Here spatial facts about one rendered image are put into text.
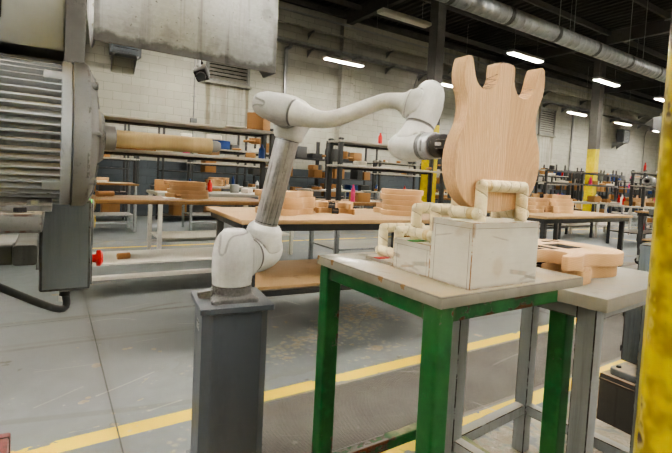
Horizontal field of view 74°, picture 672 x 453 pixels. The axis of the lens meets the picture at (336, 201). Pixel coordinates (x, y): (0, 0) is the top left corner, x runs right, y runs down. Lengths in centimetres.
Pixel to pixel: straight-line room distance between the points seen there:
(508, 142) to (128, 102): 1126
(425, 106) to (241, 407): 130
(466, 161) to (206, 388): 124
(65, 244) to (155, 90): 1122
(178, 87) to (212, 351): 1095
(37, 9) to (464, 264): 102
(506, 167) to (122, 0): 99
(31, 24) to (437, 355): 103
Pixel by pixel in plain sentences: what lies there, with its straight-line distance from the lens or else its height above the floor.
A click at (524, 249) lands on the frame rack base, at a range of 133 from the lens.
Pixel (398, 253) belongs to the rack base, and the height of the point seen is 98.
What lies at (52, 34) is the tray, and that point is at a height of 140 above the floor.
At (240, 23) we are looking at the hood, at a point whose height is 146.
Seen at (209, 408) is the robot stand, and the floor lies 32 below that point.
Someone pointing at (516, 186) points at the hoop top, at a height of 120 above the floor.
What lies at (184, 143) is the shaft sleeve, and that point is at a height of 125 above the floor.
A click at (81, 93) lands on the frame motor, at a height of 131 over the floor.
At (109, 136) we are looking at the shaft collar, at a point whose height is 125.
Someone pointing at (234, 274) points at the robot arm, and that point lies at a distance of 175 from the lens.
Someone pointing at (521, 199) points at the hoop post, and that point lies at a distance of 133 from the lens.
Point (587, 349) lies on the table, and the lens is 155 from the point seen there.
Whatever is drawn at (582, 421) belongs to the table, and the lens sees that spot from 163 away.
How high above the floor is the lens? 120
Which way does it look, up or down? 3 degrees down
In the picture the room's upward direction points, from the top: 3 degrees clockwise
